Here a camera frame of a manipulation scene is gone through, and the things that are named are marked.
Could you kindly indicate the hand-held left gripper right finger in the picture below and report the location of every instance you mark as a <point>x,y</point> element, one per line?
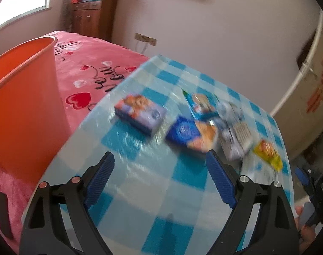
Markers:
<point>219,180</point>

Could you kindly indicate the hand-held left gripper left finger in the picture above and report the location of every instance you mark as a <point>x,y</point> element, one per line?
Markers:
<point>100,178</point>

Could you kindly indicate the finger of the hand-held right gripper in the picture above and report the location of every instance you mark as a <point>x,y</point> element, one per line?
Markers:
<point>300,176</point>

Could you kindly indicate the orange plastic bin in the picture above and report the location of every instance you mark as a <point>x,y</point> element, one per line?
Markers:
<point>23,98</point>

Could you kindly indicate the person's right hand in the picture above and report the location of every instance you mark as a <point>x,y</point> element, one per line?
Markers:
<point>307,236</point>

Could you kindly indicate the yellow snack packet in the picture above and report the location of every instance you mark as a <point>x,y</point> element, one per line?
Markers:
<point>267,152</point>

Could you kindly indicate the white drink carton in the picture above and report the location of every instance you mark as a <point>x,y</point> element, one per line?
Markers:
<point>235,140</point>

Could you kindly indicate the beige door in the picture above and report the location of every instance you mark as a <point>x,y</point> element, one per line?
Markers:
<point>310,127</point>

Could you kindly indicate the blue biscuit box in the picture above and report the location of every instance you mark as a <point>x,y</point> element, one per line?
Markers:
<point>188,132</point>

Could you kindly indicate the blue checked tablecloth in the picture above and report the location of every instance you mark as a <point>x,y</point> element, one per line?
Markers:
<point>161,191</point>

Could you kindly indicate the purple printed box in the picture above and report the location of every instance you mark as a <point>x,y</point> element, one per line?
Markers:
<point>140,114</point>

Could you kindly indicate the blue snack packet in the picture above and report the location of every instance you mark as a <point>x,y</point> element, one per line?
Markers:
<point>201,105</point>

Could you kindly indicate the red door decoration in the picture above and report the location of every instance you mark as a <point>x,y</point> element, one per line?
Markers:
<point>319,90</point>

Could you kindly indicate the black rectangular object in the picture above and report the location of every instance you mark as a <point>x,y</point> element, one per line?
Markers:
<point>4,215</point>

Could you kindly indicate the pink heart print blanket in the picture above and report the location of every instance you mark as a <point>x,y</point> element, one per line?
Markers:
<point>97,58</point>

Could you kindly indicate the brown wooden cabinet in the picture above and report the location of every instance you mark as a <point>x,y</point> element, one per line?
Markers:
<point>92,18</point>

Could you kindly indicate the wall socket strip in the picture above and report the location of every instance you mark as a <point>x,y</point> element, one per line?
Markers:
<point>146,39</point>

